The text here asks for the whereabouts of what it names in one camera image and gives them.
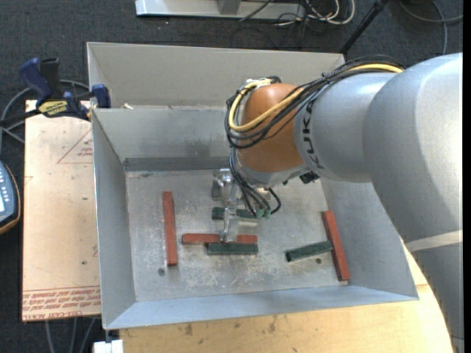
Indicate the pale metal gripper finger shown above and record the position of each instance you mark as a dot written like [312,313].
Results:
[233,228]
[224,226]

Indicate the dark green flat block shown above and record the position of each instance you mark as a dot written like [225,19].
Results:
[232,249]
[309,251]

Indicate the red-brown flat block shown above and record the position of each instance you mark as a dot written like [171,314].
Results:
[336,248]
[170,230]
[200,238]

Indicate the grey metal bin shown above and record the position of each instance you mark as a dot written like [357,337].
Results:
[147,270]

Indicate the brown cardboard board red print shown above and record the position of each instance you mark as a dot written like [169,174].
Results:
[59,215]

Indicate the black cylinder on white bracket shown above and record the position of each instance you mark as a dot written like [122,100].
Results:
[308,177]

